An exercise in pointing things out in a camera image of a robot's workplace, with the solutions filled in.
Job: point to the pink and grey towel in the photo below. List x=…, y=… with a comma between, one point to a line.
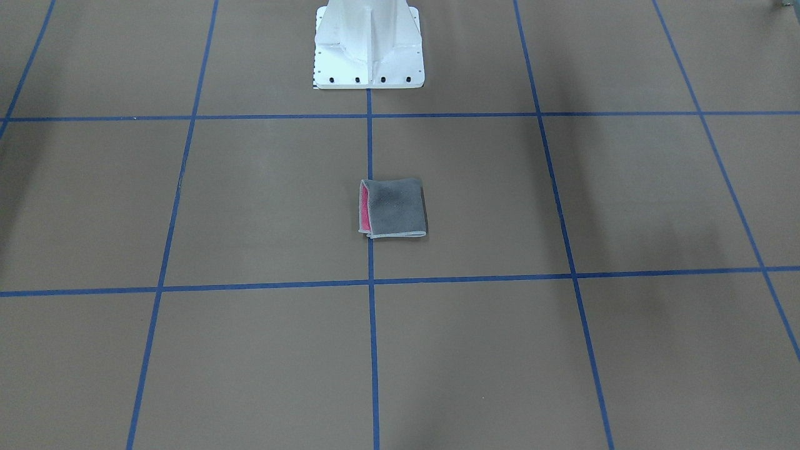
x=392, y=209

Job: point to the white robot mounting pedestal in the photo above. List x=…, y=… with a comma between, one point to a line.
x=368, y=45

